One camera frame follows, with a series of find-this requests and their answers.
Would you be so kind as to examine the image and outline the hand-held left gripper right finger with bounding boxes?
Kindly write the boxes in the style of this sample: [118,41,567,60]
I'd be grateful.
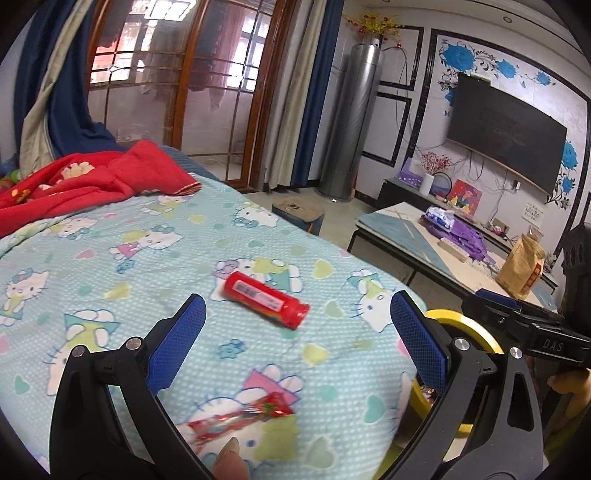
[383,291,543,480]

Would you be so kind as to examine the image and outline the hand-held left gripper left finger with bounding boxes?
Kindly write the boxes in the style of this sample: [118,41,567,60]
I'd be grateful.
[48,293,218,480]

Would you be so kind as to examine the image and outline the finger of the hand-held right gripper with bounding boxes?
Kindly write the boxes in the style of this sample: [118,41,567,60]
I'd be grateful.
[462,295,561,344]
[475,288,525,311]

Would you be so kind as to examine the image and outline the yellow-rimmed black trash bin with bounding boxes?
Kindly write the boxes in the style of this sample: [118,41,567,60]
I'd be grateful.
[409,308,505,437]

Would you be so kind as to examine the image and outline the red candy wrapper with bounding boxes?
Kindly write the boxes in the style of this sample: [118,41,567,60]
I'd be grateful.
[185,391,296,455]

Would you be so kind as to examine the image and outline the red candy tube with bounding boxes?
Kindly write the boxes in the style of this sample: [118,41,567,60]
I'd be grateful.
[223,271,311,330]

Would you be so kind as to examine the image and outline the person's right forearm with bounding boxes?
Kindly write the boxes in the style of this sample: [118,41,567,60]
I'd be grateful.
[540,397,591,462]

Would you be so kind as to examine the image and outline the person's right hand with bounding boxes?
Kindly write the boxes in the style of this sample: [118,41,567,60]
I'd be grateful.
[547,369,591,416]

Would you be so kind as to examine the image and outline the person's left hand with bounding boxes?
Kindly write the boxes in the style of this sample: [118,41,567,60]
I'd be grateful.
[215,436,252,480]

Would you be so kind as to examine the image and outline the brown paper bag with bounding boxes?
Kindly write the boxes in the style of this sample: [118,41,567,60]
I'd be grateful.
[495,233,546,301]

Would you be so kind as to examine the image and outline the purple cloth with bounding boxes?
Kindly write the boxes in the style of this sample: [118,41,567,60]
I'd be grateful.
[419,215,497,261]

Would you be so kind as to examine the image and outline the white power strip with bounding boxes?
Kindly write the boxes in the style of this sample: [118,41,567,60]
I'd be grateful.
[438,237,472,259]

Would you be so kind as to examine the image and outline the cartoon cat printed blanket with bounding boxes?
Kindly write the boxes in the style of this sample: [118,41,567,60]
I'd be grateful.
[0,178,428,480]

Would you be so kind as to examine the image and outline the white blue tissue pack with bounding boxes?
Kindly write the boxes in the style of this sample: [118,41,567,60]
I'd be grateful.
[424,205,455,230]

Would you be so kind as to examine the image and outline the colourful picture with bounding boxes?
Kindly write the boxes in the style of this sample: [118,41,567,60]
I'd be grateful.
[447,179,483,214]

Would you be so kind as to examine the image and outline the marble top coffee table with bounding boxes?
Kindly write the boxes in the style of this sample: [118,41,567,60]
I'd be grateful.
[347,200,559,319]

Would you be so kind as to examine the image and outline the red artificial flowers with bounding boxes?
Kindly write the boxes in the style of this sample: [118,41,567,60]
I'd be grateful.
[421,150,452,175]

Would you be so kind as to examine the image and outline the purple box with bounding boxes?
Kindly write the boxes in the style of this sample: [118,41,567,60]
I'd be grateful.
[398,157,423,185]

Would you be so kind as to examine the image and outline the blue square stool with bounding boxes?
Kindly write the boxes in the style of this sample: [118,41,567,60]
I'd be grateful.
[271,196,325,236]

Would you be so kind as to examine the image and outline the red flowered blanket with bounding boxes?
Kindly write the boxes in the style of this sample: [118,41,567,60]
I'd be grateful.
[0,140,203,238]

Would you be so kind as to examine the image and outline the grey tower air conditioner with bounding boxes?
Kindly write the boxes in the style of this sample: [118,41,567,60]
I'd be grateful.
[318,39,384,201]

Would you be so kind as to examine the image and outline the wooden glass sliding door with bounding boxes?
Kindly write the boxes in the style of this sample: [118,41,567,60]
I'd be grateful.
[85,0,301,192]

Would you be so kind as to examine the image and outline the narrow beige curtain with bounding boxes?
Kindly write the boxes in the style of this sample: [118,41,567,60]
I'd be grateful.
[263,0,326,190]

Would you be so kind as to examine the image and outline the narrow blue curtain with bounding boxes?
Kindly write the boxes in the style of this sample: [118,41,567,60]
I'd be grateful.
[293,0,345,188]

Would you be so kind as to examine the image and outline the wide blue curtain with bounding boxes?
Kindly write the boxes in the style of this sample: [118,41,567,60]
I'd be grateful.
[14,0,121,160]

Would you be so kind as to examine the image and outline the row of hanging clothes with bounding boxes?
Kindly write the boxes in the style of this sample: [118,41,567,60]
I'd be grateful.
[143,0,259,112]

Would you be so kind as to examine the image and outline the yellow artificial flowers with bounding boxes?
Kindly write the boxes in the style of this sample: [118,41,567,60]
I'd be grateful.
[344,13,402,47]

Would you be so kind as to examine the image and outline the round sand art frame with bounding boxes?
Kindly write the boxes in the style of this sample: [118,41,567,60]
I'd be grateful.
[431,172,455,200]

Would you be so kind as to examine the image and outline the black wall television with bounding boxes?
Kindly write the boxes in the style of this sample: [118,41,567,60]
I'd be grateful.
[445,73,568,195]

